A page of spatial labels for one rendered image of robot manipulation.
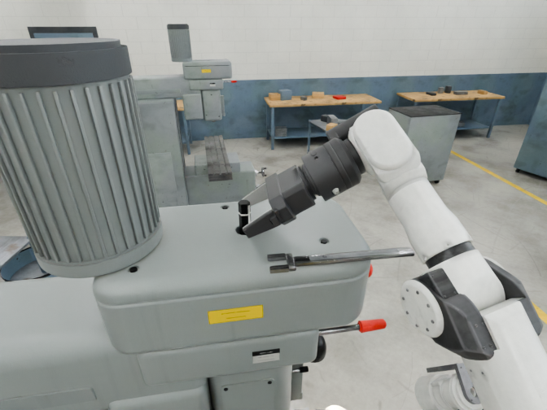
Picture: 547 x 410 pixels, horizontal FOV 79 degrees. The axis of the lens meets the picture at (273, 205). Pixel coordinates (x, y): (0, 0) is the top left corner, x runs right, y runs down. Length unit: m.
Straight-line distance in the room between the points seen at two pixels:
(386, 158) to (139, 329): 0.46
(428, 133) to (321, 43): 3.15
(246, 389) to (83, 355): 0.33
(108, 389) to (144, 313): 0.23
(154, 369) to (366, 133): 0.55
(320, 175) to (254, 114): 6.74
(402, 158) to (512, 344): 0.26
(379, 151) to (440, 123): 4.80
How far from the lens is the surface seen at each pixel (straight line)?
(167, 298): 0.55
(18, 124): 0.50
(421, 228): 0.50
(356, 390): 2.68
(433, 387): 0.77
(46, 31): 7.53
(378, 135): 0.53
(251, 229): 0.55
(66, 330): 0.72
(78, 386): 0.77
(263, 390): 0.81
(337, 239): 0.61
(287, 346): 0.67
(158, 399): 0.78
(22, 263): 3.37
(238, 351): 0.67
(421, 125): 5.12
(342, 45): 7.48
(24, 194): 0.55
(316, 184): 0.54
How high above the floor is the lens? 2.23
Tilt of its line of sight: 29 degrees down
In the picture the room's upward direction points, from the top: straight up
